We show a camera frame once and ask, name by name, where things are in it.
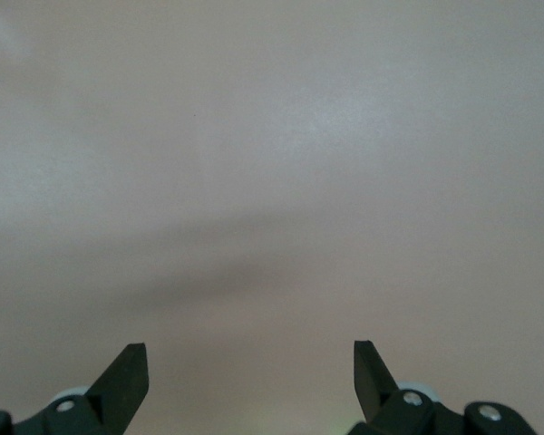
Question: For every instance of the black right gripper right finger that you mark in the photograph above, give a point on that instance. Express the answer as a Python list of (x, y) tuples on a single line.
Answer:
[(372, 387)]

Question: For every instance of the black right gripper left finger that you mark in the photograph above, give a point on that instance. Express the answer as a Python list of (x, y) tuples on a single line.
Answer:
[(122, 392)]

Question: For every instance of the brown table mat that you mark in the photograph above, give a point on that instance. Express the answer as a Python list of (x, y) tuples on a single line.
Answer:
[(272, 158)]

